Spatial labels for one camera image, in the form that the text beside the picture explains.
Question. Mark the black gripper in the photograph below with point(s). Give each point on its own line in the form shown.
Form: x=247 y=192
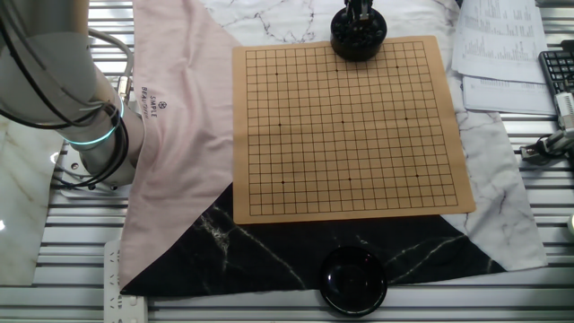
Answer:
x=359 y=3

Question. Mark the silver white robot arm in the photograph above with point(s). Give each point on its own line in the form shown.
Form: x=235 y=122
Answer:
x=40 y=67

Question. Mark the tan Go board mat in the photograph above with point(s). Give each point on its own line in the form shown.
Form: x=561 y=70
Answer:
x=350 y=134

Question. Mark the black bowl of Go stones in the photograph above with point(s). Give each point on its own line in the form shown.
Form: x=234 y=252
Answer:
x=359 y=42

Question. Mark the printed paper sheet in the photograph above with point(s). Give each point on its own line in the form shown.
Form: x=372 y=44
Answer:
x=507 y=96
x=498 y=40

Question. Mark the black computer keyboard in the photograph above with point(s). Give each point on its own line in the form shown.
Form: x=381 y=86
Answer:
x=558 y=67

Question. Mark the pink cloth with print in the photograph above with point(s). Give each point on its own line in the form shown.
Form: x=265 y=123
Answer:
x=179 y=134

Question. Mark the silver ribbed handheld device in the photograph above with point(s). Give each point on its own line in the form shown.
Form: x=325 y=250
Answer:
x=566 y=112

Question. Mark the empty black bowl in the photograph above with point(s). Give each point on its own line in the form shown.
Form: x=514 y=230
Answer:
x=353 y=280

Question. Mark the black marble pattern cloth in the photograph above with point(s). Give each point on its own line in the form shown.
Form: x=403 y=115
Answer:
x=269 y=264

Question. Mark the white power strip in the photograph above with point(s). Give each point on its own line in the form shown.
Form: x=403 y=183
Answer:
x=121 y=305

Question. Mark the beige marble pattern sheet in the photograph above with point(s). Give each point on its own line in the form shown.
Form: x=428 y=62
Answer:
x=22 y=211

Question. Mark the grey metal clamp bracket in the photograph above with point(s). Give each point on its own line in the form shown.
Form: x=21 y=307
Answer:
x=549 y=145

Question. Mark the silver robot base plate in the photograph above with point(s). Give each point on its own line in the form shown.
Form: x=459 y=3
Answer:
x=67 y=172

